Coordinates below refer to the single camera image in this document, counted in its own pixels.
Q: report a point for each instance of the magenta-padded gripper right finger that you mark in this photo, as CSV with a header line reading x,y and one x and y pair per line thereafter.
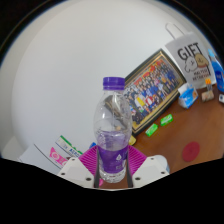
x,y
135,160

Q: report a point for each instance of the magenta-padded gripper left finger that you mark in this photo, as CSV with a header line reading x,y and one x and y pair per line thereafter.
x,y
88,160

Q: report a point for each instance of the clear purple-capped water bottle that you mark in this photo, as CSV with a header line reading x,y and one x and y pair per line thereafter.
x,y
112,133

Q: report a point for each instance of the flat round red coaster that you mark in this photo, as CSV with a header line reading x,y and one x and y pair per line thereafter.
x,y
191,151

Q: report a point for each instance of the framed group photo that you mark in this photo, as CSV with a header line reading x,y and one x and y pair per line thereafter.
x,y
153,90

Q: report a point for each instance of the small beige snack packet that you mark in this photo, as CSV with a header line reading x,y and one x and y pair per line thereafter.
x,y
207,96

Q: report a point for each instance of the white remote control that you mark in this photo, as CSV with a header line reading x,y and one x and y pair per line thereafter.
x,y
221,98

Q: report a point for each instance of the white paper gift bag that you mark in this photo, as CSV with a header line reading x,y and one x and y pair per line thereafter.
x,y
191,56

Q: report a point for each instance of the blue detergent bottle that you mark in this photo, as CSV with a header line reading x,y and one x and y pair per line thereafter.
x,y
218,71

